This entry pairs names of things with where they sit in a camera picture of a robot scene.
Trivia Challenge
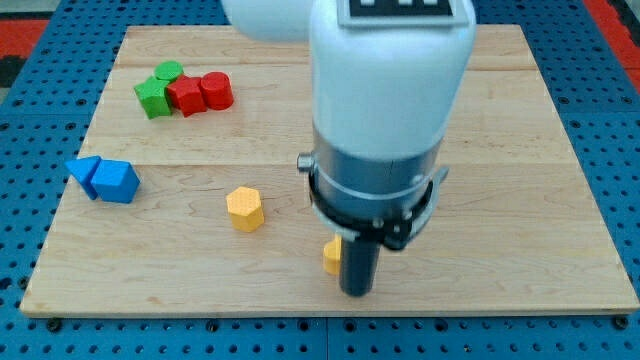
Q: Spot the red cylinder block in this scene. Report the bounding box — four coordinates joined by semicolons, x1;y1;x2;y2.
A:
200;71;234;110

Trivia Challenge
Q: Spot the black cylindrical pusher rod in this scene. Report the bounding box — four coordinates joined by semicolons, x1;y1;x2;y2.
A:
339;237;380;297

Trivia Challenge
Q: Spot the blue pentagon block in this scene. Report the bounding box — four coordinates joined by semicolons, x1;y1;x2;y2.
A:
91;159;140;204

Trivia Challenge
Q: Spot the green cube block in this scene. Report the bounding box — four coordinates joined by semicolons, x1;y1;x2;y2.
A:
133;76;172;119

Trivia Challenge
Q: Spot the yellow heart block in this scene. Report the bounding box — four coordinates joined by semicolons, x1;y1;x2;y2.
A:
322;234;342;276

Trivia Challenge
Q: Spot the yellow hexagon block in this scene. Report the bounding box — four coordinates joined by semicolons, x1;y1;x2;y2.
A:
226;187;265;232

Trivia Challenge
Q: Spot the red star block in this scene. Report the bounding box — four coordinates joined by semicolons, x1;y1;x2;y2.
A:
166;75;208;117

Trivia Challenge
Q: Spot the black and white fiducial tag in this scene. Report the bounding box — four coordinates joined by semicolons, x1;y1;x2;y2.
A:
337;0;475;27

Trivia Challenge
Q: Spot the blue triangle block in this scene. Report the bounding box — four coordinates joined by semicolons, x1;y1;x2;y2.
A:
65;155;102;200

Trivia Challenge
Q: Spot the green cylinder block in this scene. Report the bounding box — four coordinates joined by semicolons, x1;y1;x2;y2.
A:
153;60;184;82

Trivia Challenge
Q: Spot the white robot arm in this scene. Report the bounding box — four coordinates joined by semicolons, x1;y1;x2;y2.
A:
223;0;476;297

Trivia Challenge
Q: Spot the wooden board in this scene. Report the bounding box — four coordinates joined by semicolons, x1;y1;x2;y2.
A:
21;25;639;318

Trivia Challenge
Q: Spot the grey and black tool mount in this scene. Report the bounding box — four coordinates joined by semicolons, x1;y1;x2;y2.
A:
297;132;449;251

